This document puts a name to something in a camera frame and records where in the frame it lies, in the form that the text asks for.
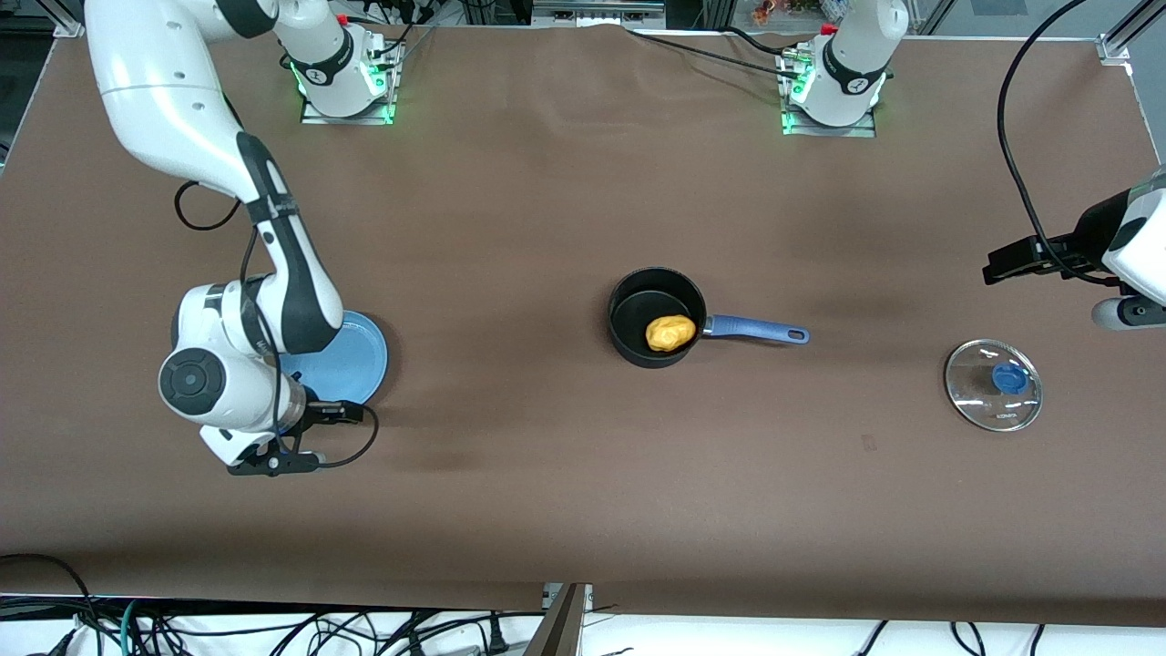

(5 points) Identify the glass lid with blue knob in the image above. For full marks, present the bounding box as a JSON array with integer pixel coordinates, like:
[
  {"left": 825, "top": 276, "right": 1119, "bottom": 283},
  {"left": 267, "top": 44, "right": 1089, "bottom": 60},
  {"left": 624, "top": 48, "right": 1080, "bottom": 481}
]
[{"left": 945, "top": 339, "right": 1044, "bottom": 433}]

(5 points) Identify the yellow potato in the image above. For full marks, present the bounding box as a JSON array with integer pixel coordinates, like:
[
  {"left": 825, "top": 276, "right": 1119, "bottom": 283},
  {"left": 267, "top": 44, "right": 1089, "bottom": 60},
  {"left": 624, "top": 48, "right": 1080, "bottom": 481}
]
[{"left": 646, "top": 314, "right": 698, "bottom": 354}]

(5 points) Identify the blue round plate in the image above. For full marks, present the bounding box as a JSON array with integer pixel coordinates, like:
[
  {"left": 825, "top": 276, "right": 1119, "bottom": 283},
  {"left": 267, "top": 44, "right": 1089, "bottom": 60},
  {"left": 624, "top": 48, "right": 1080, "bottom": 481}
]
[{"left": 278, "top": 312, "right": 389, "bottom": 406}]

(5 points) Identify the brown table cover mat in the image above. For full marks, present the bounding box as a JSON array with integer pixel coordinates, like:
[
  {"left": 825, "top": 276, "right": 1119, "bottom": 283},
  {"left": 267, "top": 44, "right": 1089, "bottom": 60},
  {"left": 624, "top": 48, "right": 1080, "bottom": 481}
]
[{"left": 0, "top": 23, "right": 1166, "bottom": 630}]

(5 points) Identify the grey electronics box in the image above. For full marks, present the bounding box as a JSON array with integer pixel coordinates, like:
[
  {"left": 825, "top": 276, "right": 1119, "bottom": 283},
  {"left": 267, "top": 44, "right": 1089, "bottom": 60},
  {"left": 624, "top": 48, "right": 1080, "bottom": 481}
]
[{"left": 533, "top": 0, "right": 667, "bottom": 27}]

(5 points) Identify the black camera cable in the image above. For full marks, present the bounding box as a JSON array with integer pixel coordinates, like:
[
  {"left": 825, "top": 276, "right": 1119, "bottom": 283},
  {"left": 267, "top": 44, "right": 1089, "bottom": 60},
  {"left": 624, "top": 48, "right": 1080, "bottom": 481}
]
[
  {"left": 997, "top": 0, "right": 1127, "bottom": 288},
  {"left": 173, "top": 180, "right": 380, "bottom": 468}
]

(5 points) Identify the black floor cable loop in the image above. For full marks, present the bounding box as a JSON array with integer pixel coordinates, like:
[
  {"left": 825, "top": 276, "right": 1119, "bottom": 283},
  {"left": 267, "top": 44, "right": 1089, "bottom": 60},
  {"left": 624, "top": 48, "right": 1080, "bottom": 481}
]
[{"left": 0, "top": 553, "right": 96, "bottom": 656}]

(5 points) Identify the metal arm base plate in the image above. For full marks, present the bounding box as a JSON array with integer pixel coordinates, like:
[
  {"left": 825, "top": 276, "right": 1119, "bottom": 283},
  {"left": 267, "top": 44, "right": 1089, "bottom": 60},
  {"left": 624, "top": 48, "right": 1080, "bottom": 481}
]
[
  {"left": 301, "top": 27, "right": 399, "bottom": 127},
  {"left": 779, "top": 50, "right": 878, "bottom": 138}
]

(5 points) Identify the dark pot with blue handle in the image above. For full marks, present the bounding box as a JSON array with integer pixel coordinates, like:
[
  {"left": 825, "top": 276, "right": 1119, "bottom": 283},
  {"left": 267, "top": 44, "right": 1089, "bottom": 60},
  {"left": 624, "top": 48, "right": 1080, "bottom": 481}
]
[{"left": 608, "top": 267, "right": 810, "bottom": 370}]

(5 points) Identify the black base cable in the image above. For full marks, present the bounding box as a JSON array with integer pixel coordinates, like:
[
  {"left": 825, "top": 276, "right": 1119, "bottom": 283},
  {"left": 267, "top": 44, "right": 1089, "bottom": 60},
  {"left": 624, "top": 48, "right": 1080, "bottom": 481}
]
[{"left": 624, "top": 26, "right": 804, "bottom": 81}]

